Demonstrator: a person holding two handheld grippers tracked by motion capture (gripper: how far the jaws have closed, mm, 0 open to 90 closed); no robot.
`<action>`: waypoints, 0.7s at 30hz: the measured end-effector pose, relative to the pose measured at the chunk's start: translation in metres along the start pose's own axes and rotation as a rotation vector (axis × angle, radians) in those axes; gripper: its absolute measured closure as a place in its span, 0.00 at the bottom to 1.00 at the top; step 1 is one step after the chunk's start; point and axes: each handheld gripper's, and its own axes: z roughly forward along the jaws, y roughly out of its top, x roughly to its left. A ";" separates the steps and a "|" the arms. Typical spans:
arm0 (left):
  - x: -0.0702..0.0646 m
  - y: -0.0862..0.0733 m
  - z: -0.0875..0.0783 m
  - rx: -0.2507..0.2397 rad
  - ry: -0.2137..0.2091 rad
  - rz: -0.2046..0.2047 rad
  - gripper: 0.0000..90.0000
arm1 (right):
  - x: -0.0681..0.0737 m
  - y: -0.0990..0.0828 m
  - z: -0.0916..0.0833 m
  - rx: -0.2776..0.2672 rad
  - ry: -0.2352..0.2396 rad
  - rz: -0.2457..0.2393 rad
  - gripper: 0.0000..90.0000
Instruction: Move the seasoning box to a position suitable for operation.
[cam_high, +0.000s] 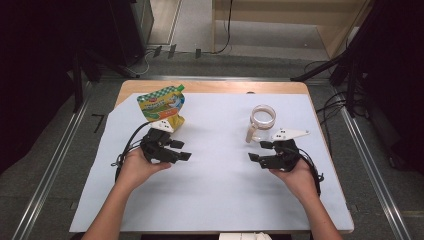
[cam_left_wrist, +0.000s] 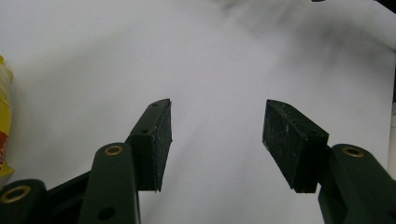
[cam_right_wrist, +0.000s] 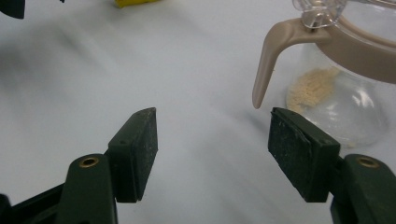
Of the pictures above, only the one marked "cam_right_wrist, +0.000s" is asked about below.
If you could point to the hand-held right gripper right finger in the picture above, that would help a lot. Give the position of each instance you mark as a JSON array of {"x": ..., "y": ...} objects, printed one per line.
[{"x": 299, "y": 149}]

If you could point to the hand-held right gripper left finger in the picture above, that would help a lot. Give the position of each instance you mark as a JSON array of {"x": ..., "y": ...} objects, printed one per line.
[{"x": 134, "y": 155}]

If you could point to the yellow green food pouch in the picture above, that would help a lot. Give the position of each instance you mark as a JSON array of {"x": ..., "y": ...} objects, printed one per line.
[{"x": 130, "y": 2}]

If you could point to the beige powder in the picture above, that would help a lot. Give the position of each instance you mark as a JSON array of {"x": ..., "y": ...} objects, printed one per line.
[{"x": 311, "y": 87}]

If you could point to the white paper mat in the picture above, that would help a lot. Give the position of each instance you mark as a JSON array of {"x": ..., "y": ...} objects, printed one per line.
[{"x": 202, "y": 77}]

